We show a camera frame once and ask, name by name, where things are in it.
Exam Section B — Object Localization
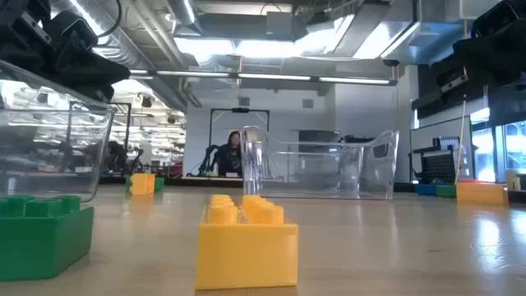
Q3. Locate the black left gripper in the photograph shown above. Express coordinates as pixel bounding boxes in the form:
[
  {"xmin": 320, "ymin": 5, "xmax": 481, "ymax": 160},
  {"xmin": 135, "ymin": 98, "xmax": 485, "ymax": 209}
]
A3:
[{"xmin": 0, "ymin": 12, "xmax": 131, "ymax": 104}]

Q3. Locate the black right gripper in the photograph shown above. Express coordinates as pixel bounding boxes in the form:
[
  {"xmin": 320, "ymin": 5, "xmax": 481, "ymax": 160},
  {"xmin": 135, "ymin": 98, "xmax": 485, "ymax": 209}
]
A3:
[{"xmin": 435, "ymin": 24, "xmax": 526, "ymax": 99}]

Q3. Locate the blue toy building block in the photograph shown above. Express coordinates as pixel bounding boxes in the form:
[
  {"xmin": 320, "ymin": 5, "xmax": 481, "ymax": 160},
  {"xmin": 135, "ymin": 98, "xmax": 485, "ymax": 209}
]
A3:
[{"xmin": 413, "ymin": 183, "xmax": 438, "ymax": 197}]

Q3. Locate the yellow toy building block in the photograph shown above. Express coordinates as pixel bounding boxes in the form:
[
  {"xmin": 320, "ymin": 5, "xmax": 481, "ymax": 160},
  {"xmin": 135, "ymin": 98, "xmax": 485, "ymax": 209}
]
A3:
[
  {"xmin": 455, "ymin": 182, "xmax": 510, "ymax": 206},
  {"xmin": 130, "ymin": 173, "xmax": 156, "ymax": 196},
  {"xmin": 195, "ymin": 194, "xmax": 299, "ymax": 291}
]

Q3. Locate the grey partition panel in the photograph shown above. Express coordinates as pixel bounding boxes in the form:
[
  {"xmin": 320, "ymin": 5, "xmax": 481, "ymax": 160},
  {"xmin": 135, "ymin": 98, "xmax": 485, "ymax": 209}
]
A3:
[{"xmin": 409, "ymin": 116, "xmax": 474, "ymax": 184}]

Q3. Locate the clear plastic bin white label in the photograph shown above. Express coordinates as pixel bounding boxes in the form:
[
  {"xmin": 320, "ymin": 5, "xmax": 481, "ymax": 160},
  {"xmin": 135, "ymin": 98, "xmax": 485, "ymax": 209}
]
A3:
[{"xmin": 0, "ymin": 59, "xmax": 118, "ymax": 203}]

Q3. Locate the black pegboard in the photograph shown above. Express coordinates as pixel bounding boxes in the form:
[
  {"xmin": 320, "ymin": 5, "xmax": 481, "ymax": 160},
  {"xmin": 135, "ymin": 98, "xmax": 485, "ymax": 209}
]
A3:
[{"xmin": 419, "ymin": 146, "xmax": 460, "ymax": 185}]

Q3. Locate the person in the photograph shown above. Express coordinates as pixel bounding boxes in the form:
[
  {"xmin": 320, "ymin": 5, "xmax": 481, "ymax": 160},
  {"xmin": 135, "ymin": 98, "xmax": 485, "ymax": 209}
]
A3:
[{"xmin": 216, "ymin": 130, "xmax": 244, "ymax": 178}]

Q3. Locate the linear ceiling light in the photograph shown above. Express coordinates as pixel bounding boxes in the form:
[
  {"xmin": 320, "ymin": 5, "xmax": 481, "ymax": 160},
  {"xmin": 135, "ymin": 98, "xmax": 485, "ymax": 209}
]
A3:
[{"xmin": 129, "ymin": 68, "xmax": 399, "ymax": 86}]

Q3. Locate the silver round ventilation duct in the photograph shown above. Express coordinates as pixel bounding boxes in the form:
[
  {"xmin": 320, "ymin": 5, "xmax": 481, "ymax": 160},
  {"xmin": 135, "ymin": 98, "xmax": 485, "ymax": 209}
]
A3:
[{"xmin": 48, "ymin": 0, "xmax": 194, "ymax": 112}]

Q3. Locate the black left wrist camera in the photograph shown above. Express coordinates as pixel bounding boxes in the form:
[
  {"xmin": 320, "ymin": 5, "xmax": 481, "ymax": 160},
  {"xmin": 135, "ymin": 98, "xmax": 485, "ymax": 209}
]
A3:
[{"xmin": 53, "ymin": 11, "xmax": 99, "ymax": 49}]

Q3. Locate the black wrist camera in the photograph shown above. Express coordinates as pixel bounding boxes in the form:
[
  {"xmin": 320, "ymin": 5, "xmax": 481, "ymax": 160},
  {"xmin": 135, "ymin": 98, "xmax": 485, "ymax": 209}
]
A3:
[
  {"xmin": 53, "ymin": 11, "xmax": 99, "ymax": 49},
  {"xmin": 471, "ymin": 0, "xmax": 526, "ymax": 39}
]

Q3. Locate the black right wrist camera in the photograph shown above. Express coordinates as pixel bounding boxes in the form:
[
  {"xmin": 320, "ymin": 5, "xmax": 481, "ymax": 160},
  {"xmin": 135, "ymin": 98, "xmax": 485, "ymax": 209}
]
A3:
[{"xmin": 471, "ymin": 0, "xmax": 526, "ymax": 39}]

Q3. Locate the black gantry frame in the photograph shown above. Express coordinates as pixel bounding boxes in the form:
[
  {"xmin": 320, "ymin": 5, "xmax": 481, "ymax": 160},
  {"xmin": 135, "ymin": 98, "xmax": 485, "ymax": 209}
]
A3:
[{"xmin": 208, "ymin": 107, "xmax": 271, "ymax": 160}]

